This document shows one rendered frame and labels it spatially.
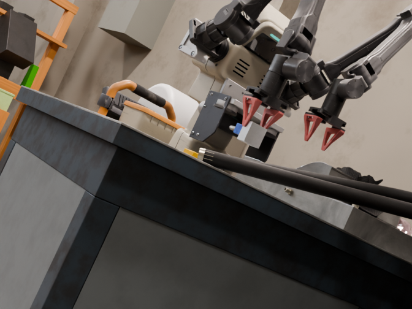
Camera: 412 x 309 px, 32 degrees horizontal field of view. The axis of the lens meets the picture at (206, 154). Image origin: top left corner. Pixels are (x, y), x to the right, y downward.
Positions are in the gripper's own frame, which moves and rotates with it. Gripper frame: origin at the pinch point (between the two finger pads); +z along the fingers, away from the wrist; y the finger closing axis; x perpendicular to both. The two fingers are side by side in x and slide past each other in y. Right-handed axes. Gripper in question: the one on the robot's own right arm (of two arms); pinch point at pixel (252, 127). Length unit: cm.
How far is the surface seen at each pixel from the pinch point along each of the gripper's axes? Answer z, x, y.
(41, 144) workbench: 26, -9, -50
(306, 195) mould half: 10.5, -19.2, 10.1
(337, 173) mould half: 2.7, -23.3, 12.3
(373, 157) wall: -54, 247, 254
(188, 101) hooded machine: -39, 365, 156
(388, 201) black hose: 7, -56, 0
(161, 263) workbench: 35, -47, -33
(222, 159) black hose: 12.8, -38.0, -26.1
